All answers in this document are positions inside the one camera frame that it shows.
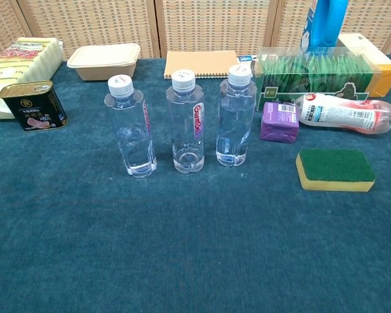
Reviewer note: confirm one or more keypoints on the clear Ganten water bottle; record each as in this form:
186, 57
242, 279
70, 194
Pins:
133, 146
185, 130

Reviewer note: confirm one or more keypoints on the teal table cloth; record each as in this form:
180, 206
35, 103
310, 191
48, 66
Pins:
215, 228

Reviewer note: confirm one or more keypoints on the purple wrapped packet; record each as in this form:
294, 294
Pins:
278, 124

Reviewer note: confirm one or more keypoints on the brown spiral notebook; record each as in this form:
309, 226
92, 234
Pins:
211, 63

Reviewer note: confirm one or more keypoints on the beige takeaway food box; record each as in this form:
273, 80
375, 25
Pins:
104, 63

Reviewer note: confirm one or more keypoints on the woven folding screen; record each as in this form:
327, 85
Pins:
215, 26

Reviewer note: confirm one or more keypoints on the green and yellow sponge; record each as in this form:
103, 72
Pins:
335, 166

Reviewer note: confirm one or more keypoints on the clear box of green sachets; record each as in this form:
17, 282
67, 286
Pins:
312, 75

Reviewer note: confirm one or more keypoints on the lying bottle, red white label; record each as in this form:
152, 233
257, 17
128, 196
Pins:
342, 112

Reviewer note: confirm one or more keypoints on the black luncheon meat can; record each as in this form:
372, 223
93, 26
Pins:
32, 104

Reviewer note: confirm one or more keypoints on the blue pump dispenser bottle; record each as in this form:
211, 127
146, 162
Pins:
326, 23

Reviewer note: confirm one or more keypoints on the yellow sponge multipack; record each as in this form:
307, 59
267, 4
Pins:
19, 62

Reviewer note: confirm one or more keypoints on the cream and orange carton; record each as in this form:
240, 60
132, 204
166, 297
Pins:
378, 62

